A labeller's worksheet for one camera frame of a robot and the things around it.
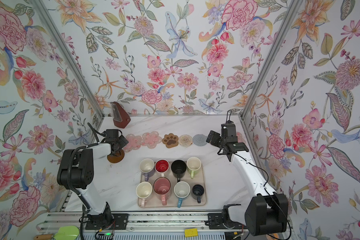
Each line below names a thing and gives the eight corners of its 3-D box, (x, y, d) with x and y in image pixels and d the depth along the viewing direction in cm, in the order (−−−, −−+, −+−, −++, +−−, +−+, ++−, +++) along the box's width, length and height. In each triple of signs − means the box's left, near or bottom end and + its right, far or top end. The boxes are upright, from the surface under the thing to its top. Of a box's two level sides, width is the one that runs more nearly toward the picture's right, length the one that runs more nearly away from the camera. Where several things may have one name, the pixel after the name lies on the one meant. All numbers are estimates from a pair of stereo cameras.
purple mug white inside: (137, 171, 92) (134, 165, 86) (149, 162, 96) (147, 155, 90) (147, 182, 88) (144, 177, 81) (159, 172, 92) (158, 166, 86)
